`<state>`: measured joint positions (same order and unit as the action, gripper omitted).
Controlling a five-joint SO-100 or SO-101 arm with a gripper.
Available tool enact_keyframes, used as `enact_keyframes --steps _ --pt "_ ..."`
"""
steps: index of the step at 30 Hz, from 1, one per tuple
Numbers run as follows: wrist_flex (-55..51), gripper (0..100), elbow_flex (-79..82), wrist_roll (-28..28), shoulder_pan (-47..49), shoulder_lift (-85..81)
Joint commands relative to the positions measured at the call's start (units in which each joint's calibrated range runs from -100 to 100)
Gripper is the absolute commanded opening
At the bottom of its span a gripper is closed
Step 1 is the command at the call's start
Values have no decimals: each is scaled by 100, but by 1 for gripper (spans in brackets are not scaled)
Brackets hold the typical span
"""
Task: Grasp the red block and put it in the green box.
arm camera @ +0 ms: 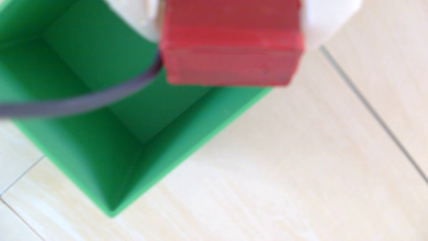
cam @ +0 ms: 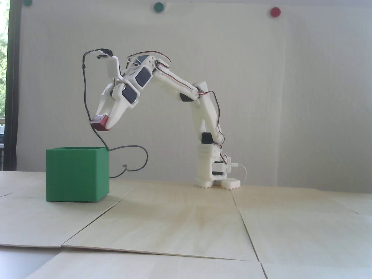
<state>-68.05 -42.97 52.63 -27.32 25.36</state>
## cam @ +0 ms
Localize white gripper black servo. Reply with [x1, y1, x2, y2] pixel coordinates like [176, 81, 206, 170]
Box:
[95, 74, 140, 130]

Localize red block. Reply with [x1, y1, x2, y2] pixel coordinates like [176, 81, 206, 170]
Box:
[89, 115, 110, 132]

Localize green box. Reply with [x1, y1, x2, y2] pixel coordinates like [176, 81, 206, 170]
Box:
[46, 146, 111, 203]

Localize black camera cable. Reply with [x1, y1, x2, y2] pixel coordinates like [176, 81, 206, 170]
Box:
[82, 49, 149, 178]

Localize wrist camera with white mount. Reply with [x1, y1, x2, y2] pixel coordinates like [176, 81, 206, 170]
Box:
[97, 49, 120, 79]

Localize dark window frame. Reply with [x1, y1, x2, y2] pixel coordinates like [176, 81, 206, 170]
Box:
[6, 0, 22, 171]

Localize white power cable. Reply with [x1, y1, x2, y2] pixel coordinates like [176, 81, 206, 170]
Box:
[232, 164, 248, 185]

